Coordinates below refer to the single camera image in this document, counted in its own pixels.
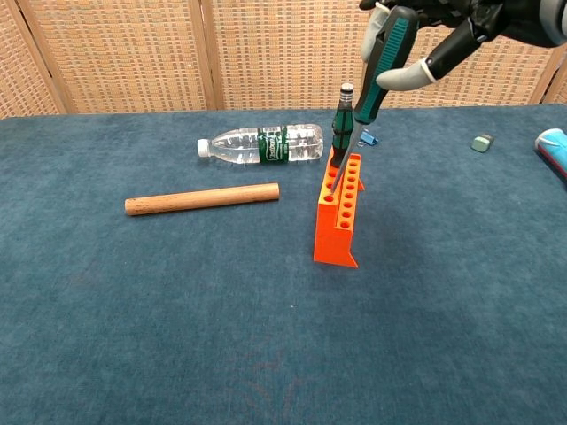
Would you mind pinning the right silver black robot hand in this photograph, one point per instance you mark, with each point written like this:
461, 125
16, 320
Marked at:
460, 35

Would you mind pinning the large teal black screwdriver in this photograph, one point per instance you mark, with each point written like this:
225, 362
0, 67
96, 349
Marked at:
385, 57

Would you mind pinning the silver metal precision screwdriver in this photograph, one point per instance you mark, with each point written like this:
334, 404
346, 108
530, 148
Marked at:
345, 95

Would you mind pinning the slim green black screwdriver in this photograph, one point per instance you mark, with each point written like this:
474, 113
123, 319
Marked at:
340, 133

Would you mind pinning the orange tool holder rack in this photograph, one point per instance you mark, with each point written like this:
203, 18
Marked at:
330, 239

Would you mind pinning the small green eraser block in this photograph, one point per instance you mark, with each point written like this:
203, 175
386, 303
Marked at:
480, 144

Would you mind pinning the blue binder clip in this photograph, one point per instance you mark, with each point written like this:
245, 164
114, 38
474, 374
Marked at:
370, 139

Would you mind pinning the light blue cylindrical tube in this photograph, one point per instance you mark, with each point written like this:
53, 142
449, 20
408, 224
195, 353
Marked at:
553, 148

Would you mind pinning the clear plastic water bottle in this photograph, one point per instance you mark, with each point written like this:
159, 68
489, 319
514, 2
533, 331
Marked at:
235, 144

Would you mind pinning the wooden dowel rod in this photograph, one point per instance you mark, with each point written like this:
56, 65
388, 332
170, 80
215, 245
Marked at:
199, 199

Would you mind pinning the blue felt table mat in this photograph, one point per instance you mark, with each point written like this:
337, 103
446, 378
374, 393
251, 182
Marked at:
177, 310

